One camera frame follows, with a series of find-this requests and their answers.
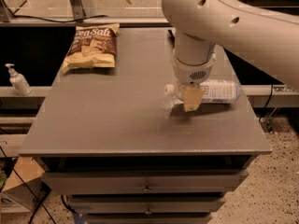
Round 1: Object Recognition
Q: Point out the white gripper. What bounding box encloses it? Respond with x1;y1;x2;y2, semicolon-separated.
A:
164;53;217;118

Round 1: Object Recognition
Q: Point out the clear blue-label plastic bottle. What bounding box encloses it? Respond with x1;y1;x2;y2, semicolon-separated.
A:
174;79;240;104

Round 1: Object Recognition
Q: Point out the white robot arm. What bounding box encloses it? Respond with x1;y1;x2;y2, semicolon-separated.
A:
162;0;299;112

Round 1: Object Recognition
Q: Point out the white pump dispenser bottle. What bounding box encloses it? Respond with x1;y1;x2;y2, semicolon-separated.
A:
6;63;32;96

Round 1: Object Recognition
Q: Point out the blue white snack bag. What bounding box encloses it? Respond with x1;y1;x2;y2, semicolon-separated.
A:
167;29;175;38

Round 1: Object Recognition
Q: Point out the grey drawer cabinet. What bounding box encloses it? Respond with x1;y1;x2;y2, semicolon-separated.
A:
21;28;271;224

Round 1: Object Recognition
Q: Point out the top grey drawer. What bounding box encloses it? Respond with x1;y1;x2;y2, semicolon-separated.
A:
42;170;249;195

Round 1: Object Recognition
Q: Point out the grey drawer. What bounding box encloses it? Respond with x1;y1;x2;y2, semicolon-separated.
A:
42;170;249;195
69;194;224;214

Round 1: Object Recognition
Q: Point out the sea salt chips bag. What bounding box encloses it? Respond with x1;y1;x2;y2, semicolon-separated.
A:
62;23;120;73

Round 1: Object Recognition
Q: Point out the middle grey drawer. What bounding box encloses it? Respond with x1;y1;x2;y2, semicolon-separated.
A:
69;194;224;214

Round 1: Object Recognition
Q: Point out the cardboard box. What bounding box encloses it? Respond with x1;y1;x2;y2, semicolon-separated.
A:
1;157;44;214

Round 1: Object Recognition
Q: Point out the metal frame leg left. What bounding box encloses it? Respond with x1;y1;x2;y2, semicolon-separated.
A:
69;0;95;21

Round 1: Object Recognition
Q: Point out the black floor cable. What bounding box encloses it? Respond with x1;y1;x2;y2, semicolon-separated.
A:
0;145;59;224

